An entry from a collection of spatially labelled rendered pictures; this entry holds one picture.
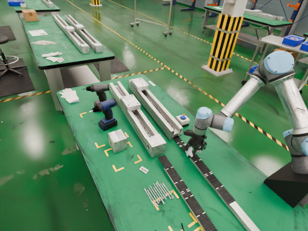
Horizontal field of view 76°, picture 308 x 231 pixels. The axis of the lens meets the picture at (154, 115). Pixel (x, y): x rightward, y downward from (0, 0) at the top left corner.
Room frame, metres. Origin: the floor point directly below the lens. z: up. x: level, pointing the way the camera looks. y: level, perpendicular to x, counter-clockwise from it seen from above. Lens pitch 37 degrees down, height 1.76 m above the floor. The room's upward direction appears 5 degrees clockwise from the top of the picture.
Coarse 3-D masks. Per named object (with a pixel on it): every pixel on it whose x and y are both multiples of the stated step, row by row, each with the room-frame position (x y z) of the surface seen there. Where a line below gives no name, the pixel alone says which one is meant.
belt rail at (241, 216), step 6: (192, 162) 0.83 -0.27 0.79; (198, 168) 0.78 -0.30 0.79; (216, 192) 0.63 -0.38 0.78; (222, 198) 0.59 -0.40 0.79; (234, 204) 0.56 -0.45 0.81; (234, 210) 0.52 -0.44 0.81; (240, 210) 0.53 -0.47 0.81; (240, 216) 0.50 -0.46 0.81; (246, 216) 0.50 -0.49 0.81; (240, 222) 0.48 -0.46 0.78; (246, 222) 0.47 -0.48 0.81; (252, 222) 0.47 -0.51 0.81; (246, 228) 0.45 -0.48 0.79; (252, 228) 0.44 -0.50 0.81
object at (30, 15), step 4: (24, 12) 3.81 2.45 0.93; (28, 12) 3.85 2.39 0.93; (32, 12) 3.88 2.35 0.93; (24, 16) 3.87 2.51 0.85; (28, 16) 3.83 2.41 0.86; (32, 16) 3.87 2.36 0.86; (36, 16) 3.91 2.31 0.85; (28, 20) 3.82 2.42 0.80; (32, 20) 3.86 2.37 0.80; (36, 20) 3.90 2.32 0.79; (280, 48) 5.18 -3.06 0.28; (292, 52) 5.06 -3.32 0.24; (296, 52) 5.11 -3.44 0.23; (296, 56) 5.20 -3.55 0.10
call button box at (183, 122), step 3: (177, 117) 1.21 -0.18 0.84; (180, 117) 1.21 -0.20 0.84; (186, 117) 1.22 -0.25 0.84; (177, 120) 1.20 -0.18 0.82; (180, 120) 1.18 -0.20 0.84; (183, 120) 1.18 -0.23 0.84; (186, 120) 1.19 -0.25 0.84; (189, 120) 1.19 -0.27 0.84; (180, 123) 1.16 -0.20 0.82; (183, 123) 1.17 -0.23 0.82; (186, 123) 1.18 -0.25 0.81; (183, 126) 1.17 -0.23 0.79
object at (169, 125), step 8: (136, 96) 1.55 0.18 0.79; (144, 96) 1.44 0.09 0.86; (152, 96) 1.45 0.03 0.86; (144, 104) 1.39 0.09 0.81; (152, 104) 1.32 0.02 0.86; (160, 104) 1.33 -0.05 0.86; (152, 112) 1.26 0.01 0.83; (160, 112) 1.26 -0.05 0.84; (168, 112) 1.23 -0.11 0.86; (160, 120) 1.15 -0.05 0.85; (168, 120) 1.19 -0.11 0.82; (168, 128) 1.05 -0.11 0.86; (176, 128) 1.09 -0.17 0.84; (168, 136) 1.04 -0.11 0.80
